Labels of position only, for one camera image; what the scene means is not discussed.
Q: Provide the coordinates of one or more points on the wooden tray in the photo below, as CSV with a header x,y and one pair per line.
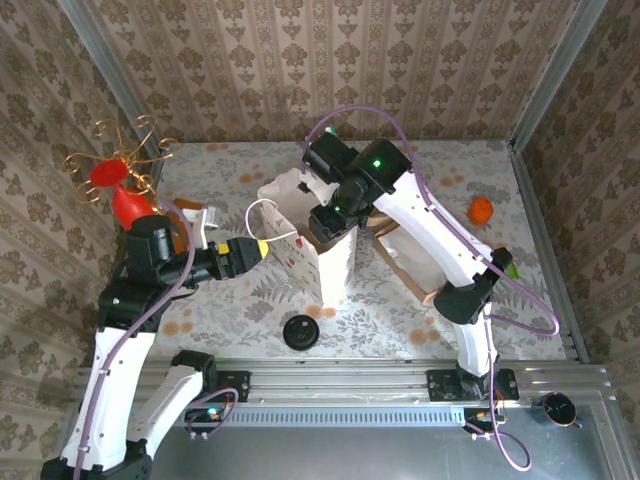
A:
x,y
424,297

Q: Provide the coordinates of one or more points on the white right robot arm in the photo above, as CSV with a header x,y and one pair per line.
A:
x,y
425,225

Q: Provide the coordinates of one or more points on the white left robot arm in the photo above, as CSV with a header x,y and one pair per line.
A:
x,y
115,380

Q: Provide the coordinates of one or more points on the black plastic cup lid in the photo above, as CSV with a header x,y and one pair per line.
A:
x,y
301,332

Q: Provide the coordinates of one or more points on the white paper gift bag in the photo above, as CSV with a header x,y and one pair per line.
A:
x,y
335,275

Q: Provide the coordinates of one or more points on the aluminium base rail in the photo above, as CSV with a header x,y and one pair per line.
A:
x,y
340,385

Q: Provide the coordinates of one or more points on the aluminium frame post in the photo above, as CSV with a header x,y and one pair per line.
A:
x,y
565,50
100,50

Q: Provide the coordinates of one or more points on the dark mug with gold rim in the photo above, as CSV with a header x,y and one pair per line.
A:
x,y
555,410

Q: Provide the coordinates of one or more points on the floral tablecloth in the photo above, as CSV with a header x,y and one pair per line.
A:
x,y
360,330

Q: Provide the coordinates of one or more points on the small controller board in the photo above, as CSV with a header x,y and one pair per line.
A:
x,y
205,415
480,415

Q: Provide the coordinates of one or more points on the red vase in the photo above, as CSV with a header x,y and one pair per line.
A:
x,y
127,205

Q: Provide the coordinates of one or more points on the green paper packet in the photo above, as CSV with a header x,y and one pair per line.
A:
x,y
514,271

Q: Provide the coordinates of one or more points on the orange tangerine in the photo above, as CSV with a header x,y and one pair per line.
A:
x,y
481,211

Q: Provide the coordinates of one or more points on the orange wooden board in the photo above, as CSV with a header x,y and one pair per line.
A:
x,y
192,204

